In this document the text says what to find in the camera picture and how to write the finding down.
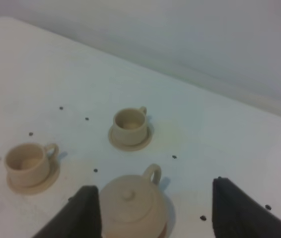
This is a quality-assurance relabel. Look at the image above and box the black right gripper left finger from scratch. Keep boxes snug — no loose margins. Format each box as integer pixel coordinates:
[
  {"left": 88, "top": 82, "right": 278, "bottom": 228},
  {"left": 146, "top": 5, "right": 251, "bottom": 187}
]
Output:
[{"left": 34, "top": 185, "right": 102, "bottom": 238}]

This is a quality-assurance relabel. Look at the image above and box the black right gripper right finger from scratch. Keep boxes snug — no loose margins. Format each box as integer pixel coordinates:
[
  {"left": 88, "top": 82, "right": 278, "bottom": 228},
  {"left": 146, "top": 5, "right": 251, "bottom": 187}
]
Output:
[{"left": 212, "top": 177, "right": 281, "bottom": 238}]

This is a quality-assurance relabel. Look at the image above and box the beige ceramic teapot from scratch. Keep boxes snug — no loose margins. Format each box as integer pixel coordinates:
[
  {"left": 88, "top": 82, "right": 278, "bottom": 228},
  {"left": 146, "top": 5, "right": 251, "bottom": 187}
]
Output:
[{"left": 99, "top": 164, "right": 168, "bottom": 238}]

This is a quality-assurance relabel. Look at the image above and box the large beige teapot saucer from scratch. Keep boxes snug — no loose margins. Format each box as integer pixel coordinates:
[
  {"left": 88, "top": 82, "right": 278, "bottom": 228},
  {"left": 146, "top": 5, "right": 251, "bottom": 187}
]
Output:
[{"left": 102, "top": 195, "right": 175, "bottom": 238}]

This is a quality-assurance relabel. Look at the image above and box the near beige cup saucer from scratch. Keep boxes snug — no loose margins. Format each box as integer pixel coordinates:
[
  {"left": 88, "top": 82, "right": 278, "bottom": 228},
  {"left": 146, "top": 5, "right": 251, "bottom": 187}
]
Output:
[{"left": 6, "top": 161, "right": 60, "bottom": 195}]

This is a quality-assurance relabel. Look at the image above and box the beige cup saucer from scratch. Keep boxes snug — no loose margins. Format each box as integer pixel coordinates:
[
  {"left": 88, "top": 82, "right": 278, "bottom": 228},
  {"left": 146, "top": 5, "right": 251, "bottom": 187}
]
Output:
[
  {"left": 108, "top": 122, "right": 152, "bottom": 151},
  {"left": 6, "top": 161, "right": 60, "bottom": 195}
]

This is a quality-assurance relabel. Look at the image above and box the near beige teacup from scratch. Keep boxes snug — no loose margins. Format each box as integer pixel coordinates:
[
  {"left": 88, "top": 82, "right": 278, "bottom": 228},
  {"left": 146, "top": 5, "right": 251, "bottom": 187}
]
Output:
[{"left": 4, "top": 143, "right": 59, "bottom": 187}]

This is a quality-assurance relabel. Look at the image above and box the beige teacup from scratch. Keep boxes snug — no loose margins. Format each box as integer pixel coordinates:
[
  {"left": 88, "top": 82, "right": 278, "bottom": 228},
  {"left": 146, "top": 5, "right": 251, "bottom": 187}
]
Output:
[
  {"left": 112, "top": 106, "right": 148, "bottom": 146},
  {"left": 4, "top": 143, "right": 59, "bottom": 187}
]

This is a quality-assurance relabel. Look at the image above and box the far beige teacup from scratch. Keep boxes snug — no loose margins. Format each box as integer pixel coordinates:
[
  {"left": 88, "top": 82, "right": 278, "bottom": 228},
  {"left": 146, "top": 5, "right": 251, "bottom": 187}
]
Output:
[{"left": 112, "top": 106, "right": 148, "bottom": 146}]

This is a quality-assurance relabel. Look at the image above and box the far beige cup saucer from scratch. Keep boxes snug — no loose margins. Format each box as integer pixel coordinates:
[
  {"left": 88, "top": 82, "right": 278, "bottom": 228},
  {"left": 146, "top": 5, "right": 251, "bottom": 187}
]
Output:
[{"left": 108, "top": 122, "right": 152, "bottom": 151}]

